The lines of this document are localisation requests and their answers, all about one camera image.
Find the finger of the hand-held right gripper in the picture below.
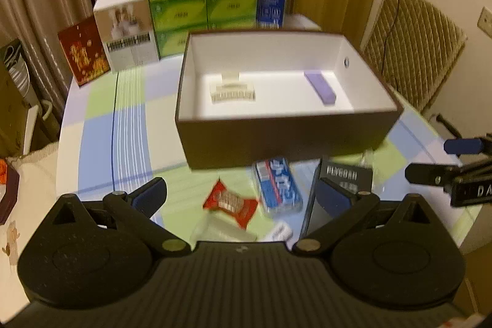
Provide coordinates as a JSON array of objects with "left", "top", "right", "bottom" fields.
[
  {"left": 443, "top": 136, "right": 492, "bottom": 156},
  {"left": 405, "top": 162, "right": 467, "bottom": 187}
]

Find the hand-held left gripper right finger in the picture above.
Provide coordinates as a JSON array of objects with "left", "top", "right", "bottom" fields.
[{"left": 292, "top": 177, "right": 435, "bottom": 255}]

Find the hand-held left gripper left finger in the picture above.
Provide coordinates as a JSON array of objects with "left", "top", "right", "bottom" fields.
[{"left": 52, "top": 177, "right": 193, "bottom": 258}]

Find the brown storage box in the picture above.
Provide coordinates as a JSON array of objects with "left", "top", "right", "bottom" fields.
[{"left": 175, "top": 29, "right": 404, "bottom": 171}]

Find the checked cloth desktop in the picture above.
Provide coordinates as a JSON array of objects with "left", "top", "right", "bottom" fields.
[{"left": 57, "top": 15, "right": 485, "bottom": 248}]

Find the black card packet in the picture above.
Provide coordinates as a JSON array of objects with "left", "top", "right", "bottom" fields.
[{"left": 300, "top": 156, "right": 374, "bottom": 236}]

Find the blue and white packet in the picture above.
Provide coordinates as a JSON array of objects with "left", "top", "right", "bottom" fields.
[{"left": 252, "top": 158, "right": 304, "bottom": 215}]

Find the small white item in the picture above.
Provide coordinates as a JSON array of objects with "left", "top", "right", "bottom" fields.
[{"left": 265, "top": 220, "right": 293, "bottom": 241}]

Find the red snack packet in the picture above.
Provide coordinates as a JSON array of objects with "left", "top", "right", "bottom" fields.
[{"left": 202, "top": 180, "right": 259, "bottom": 229}]

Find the purple tube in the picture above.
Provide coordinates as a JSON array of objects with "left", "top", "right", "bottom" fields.
[{"left": 304, "top": 70, "right": 338, "bottom": 108}]

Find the chair with quilted cover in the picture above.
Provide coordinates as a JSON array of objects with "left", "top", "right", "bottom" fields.
[{"left": 361, "top": 0, "right": 467, "bottom": 113}]

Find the cream printed cushion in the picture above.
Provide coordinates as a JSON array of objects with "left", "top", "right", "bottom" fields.
[{"left": 0, "top": 144, "right": 77, "bottom": 313}]

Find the white hair claw clip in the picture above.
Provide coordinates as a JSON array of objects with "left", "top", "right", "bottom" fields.
[{"left": 209, "top": 71, "right": 257, "bottom": 104}]

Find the dark red box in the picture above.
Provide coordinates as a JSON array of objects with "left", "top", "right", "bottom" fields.
[{"left": 0, "top": 159, "right": 21, "bottom": 225}]

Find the red box with gold print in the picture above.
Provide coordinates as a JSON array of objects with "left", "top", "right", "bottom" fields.
[{"left": 58, "top": 16, "right": 112, "bottom": 87}]

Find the white product box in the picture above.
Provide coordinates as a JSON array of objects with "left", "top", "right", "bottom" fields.
[{"left": 93, "top": 0, "right": 160, "bottom": 72}]

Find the beige wall socket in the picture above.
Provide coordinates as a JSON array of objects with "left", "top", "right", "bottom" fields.
[{"left": 478, "top": 7, "right": 492, "bottom": 32}]

